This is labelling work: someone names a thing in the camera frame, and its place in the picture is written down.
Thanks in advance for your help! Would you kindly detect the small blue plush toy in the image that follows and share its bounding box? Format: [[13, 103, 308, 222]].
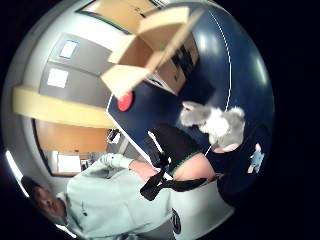
[[247, 143, 266, 175]]

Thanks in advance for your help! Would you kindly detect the grey and white plush toy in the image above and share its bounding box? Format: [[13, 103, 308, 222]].
[[179, 100, 247, 154]]

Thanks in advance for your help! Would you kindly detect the red table tennis paddle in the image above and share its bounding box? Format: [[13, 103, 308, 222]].
[[116, 90, 135, 113]]

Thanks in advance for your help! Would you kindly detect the the person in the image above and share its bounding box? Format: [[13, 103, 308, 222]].
[[20, 152, 184, 240]]

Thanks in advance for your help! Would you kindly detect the open cardboard box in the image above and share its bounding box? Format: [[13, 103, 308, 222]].
[[99, 5, 205, 100]]

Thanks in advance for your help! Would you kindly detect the white board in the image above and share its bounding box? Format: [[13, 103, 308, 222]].
[[55, 151, 83, 174]]

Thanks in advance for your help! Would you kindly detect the grey cabinet door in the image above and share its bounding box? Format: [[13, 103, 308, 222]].
[[38, 60, 113, 108], [49, 32, 114, 76]]

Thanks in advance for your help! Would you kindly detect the yellow beam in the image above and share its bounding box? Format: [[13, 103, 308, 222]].
[[12, 84, 115, 130]]

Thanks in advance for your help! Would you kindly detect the plain white paper sheet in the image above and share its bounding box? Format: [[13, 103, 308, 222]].
[[46, 67, 70, 89]]

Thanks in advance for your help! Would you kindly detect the white paper with blue edge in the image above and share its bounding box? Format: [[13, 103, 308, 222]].
[[59, 39, 80, 60]]

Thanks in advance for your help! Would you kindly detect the wooden door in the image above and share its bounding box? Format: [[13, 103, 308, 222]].
[[75, 0, 162, 35]]

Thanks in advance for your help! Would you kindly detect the white strip light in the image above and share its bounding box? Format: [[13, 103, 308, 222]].
[[4, 149, 32, 198]]

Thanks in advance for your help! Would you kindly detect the wooden wall panel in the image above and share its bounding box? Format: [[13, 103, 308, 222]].
[[33, 119, 112, 155]]

